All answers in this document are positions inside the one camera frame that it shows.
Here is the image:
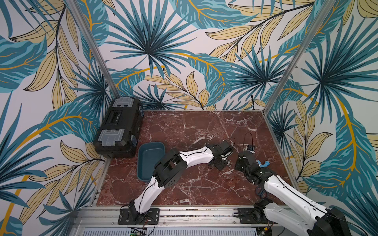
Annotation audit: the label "teal plastic storage tray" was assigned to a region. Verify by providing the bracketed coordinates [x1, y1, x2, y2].
[137, 142, 165, 182]

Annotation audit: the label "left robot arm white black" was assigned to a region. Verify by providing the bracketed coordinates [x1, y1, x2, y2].
[128, 141, 233, 222]

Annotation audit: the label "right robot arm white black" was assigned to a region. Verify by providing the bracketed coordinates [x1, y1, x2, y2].
[235, 150, 351, 236]

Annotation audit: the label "blue plastic faucet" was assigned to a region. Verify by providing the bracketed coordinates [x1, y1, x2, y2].
[256, 160, 270, 168]

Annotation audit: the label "black plastic toolbox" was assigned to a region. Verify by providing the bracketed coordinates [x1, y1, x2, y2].
[93, 96, 144, 158]

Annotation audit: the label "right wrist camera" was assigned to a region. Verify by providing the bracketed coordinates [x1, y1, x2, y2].
[247, 145, 255, 153]

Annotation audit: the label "scissors with blue handle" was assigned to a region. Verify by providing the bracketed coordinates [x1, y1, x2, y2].
[255, 187, 268, 199]

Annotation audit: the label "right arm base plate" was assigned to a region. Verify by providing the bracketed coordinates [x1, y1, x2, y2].
[233, 208, 267, 224]

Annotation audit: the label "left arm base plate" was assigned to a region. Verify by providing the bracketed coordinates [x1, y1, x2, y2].
[117, 208, 160, 225]

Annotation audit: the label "right aluminium frame post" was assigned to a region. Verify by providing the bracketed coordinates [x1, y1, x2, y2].
[262, 1, 336, 116]

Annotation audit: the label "aluminium frame post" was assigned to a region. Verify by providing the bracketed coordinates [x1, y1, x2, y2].
[66, 0, 120, 98]
[262, 1, 336, 116]

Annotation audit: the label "aluminium mounting rail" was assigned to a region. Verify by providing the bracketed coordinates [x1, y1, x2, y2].
[69, 205, 325, 236]

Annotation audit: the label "left aluminium frame post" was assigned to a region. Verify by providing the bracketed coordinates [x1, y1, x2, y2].
[66, 0, 120, 98]

